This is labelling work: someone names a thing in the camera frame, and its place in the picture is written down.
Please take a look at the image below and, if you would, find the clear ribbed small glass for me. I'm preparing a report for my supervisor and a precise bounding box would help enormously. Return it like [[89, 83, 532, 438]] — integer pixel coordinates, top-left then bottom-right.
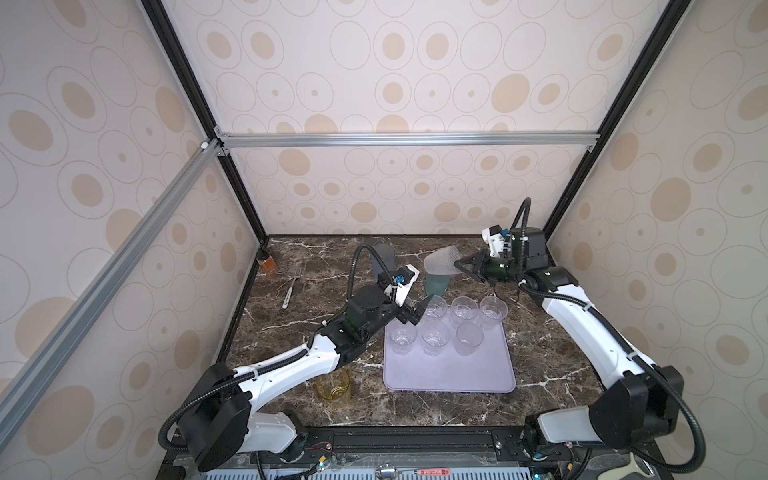
[[421, 321, 451, 357]]

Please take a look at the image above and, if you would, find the frosted dimpled tall cup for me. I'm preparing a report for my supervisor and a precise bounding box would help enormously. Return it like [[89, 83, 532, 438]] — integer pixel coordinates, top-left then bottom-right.
[[423, 246, 461, 276]]

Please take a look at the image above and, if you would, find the lavender plastic tray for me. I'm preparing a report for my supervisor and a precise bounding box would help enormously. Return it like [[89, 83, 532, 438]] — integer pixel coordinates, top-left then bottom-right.
[[383, 320, 516, 393]]

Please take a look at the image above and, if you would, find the tall blue plastic tumbler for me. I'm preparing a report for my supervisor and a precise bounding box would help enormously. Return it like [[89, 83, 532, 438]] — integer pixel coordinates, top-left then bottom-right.
[[372, 243, 396, 280]]

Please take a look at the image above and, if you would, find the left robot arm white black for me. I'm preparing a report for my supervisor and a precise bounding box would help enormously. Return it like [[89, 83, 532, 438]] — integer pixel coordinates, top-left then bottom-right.
[[158, 285, 430, 472]]

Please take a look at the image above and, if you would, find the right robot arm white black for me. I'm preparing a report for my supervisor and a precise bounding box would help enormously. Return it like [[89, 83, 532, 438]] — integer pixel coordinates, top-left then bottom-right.
[[454, 226, 684, 449]]

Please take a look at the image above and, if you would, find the teal dimpled plastic tumbler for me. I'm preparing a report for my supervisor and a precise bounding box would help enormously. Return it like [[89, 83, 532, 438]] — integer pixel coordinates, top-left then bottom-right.
[[425, 273, 452, 297]]

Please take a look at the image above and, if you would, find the white small utensil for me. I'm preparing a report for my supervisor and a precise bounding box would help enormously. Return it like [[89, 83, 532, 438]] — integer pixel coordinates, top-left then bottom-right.
[[281, 277, 298, 310]]

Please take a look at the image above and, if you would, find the yellow glass mug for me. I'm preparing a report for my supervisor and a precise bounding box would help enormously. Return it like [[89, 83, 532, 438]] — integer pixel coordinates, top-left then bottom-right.
[[314, 369, 352, 403]]

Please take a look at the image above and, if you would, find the small amber bottle black cap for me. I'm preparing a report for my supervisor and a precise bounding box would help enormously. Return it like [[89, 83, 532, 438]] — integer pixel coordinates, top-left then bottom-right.
[[256, 248, 278, 277]]

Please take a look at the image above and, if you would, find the white peeler tool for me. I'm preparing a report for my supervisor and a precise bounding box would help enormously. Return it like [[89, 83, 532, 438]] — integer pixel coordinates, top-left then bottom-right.
[[598, 453, 653, 480]]

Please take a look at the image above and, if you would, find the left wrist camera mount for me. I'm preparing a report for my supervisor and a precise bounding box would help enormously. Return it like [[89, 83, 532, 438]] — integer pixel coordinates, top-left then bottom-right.
[[384, 264, 420, 307]]

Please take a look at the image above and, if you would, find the black corrugated cable right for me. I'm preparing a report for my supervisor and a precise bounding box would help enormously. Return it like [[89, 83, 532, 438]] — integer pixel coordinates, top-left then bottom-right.
[[509, 196, 708, 475]]

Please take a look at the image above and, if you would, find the black corrugated cable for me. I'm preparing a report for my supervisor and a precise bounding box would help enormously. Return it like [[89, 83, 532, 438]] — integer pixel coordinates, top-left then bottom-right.
[[157, 242, 397, 452], [509, 196, 708, 475]]

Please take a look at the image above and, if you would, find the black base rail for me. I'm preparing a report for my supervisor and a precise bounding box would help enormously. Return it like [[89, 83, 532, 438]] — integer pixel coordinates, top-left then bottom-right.
[[155, 423, 676, 480]]

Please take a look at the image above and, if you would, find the red handled screwdriver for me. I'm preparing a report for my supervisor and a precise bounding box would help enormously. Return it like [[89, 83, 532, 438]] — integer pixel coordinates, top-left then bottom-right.
[[375, 465, 451, 480]]

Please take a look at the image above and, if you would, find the black corrugated cable left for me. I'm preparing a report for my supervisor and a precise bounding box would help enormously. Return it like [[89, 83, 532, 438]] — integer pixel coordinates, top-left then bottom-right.
[[157, 242, 397, 452]]

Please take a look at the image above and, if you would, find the aluminium frame bar horizontal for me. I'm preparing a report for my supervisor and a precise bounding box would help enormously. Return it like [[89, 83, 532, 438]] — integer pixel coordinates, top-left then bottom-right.
[[204, 130, 600, 152]]

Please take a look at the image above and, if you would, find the aluminium frame bar left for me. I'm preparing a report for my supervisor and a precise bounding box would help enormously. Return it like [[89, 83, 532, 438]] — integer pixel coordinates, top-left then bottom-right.
[[1, 138, 223, 449]]

